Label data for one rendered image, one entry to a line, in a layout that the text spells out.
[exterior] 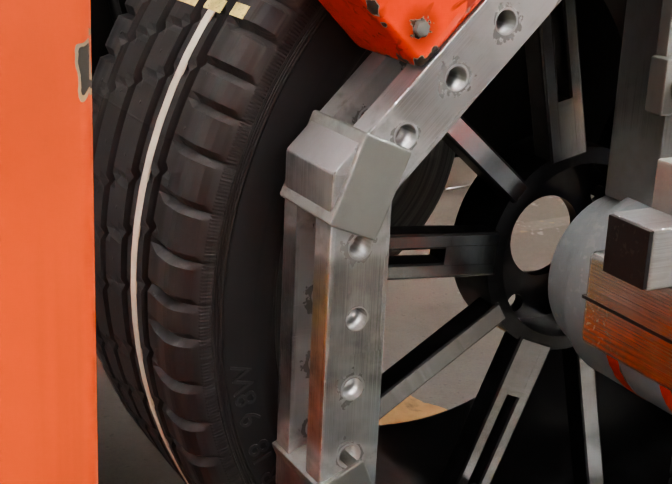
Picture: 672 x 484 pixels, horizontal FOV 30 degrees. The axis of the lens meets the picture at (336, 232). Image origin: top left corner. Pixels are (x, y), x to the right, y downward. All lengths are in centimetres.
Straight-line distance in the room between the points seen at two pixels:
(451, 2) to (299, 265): 18
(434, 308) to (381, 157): 249
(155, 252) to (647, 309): 33
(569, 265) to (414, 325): 221
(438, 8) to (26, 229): 32
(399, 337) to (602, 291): 237
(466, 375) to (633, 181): 198
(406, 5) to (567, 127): 26
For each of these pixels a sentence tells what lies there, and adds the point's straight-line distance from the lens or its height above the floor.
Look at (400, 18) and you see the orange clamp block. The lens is 70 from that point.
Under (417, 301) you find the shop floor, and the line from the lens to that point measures 323.
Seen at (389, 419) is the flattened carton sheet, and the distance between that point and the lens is 258.
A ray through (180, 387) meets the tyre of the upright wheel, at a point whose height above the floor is 80.
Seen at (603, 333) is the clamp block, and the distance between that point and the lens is 64.
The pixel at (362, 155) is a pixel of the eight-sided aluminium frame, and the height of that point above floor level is 97.
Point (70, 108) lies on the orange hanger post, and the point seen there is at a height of 104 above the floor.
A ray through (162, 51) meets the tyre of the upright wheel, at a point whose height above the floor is 100.
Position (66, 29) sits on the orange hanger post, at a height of 107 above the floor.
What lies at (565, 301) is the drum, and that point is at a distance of 86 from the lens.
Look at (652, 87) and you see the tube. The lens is 81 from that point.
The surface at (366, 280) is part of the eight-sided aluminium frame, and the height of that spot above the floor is 90.
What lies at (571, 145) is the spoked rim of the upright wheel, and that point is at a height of 93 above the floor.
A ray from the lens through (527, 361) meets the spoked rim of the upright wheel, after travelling 96.
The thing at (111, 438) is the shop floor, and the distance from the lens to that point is 250.
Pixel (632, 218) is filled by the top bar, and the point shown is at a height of 98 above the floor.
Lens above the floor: 114
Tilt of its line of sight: 18 degrees down
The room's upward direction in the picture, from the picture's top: 3 degrees clockwise
